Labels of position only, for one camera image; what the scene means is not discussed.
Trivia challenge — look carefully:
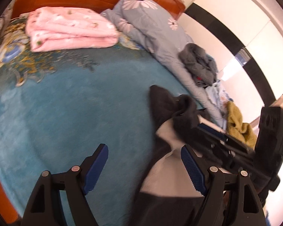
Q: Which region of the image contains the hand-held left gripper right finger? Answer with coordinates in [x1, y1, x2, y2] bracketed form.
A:
[180, 145, 267, 226]

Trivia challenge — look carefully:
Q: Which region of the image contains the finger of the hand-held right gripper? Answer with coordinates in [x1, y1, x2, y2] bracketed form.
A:
[198, 122, 256, 152]
[196, 132, 251, 170]

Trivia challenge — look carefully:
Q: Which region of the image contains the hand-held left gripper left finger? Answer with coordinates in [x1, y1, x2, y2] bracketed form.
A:
[21, 143, 109, 226]

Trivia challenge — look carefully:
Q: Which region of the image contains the dark grey fleece garment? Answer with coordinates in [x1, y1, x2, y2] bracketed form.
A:
[130, 85, 227, 226]

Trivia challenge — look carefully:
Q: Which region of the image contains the mustard knitted sweater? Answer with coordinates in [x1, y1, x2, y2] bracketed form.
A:
[225, 101, 257, 149]

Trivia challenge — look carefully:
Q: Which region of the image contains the light blue garment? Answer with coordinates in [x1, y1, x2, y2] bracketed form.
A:
[204, 55, 230, 128]

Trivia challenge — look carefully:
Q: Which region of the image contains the grey sweatshirt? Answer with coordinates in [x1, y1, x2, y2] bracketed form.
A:
[178, 43, 218, 87]

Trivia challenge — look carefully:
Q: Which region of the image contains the white wardrobe with black stripe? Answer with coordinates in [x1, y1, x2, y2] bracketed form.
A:
[179, 0, 283, 128]

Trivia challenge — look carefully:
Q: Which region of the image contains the light blue daisy duvet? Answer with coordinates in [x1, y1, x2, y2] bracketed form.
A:
[100, 0, 227, 129]

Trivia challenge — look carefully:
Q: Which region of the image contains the pink floral folded blanket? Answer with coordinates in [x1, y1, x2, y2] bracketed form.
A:
[25, 6, 119, 52]

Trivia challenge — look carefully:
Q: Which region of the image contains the grey floral cloth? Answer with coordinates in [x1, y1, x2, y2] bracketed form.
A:
[0, 2, 14, 59]

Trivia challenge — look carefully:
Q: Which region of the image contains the orange wooden bed side rail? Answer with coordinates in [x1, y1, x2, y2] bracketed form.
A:
[0, 158, 20, 223]

